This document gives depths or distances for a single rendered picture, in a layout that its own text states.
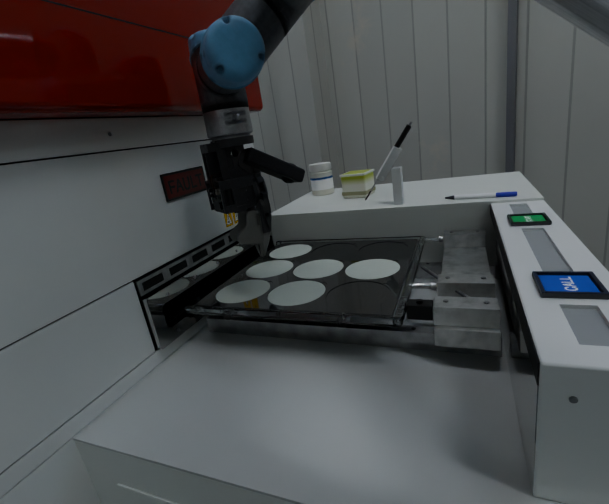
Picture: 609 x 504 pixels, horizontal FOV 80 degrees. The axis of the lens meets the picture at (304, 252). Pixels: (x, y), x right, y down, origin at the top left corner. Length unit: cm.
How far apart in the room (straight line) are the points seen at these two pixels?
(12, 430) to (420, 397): 48
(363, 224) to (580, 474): 63
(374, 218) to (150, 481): 65
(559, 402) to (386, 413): 20
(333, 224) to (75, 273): 57
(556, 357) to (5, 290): 55
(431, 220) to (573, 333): 53
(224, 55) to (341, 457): 48
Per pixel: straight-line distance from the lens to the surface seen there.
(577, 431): 38
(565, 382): 36
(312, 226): 93
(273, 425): 50
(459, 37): 257
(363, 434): 47
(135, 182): 65
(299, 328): 63
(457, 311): 53
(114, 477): 61
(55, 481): 63
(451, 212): 86
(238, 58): 50
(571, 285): 47
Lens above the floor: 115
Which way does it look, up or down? 18 degrees down
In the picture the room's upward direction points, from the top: 9 degrees counter-clockwise
